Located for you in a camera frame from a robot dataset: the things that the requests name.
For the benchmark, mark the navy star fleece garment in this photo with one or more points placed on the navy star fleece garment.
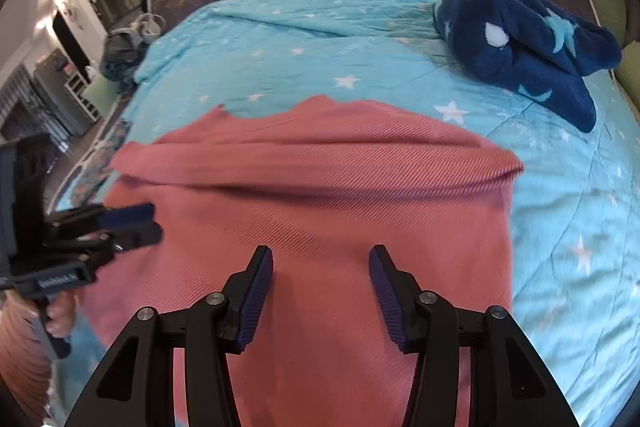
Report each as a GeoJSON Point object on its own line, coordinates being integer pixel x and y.
{"type": "Point", "coordinates": [525, 47]}

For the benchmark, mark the pile of grey blue clothes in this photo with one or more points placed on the pile of grey blue clothes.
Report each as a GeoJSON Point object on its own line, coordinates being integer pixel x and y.
{"type": "Point", "coordinates": [120, 54]}

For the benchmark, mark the pink knit sweater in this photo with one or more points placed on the pink knit sweater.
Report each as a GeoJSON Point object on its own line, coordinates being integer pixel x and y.
{"type": "Point", "coordinates": [310, 217]}

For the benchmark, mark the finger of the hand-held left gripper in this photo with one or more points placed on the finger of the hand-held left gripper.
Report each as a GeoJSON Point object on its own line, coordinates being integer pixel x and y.
{"type": "Point", "coordinates": [137, 237]}
{"type": "Point", "coordinates": [125, 214]}

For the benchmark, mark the person's left forearm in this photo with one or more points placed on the person's left forearm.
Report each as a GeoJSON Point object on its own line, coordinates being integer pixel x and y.
{"type": "Point", "coordinates": [22, 367]}

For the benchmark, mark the green cushion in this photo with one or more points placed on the green cushion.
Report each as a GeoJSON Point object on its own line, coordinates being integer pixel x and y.
{"type": "Point", "coordinates": [100, 94]}

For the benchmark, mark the floral print cloth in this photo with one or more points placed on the floral print cloth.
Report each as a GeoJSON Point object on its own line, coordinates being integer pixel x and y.
{"type": "Point", "coordinates": [97, 157]}

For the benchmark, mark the person's left hand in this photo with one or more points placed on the person's left hand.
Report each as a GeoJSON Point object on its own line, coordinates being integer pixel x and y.
{"type": "Point", "coordinates": [62, 314]}

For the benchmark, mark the light blue star quilt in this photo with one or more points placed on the light blue star quilt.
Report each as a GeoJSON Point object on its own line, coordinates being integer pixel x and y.
{"type": "Point", "coordinates": [325, 37]}

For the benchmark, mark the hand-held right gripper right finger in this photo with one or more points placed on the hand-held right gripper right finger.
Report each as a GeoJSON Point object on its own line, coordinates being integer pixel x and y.
{"type": "Point", "coordinates": [387, 302]}

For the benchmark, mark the white bag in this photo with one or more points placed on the white bag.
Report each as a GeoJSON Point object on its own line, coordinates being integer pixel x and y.
{"type": "Point", "coordinates": [150, 26]}

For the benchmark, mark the white shelf rack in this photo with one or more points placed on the white shelf rack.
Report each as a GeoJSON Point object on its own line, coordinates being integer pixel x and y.
{"type": "Point", "coordinates": [77, 89]}

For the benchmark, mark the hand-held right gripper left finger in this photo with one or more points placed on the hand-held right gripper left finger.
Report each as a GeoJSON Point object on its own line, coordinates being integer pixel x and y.
{"type": "Point", "coordinates": [255, 302]}

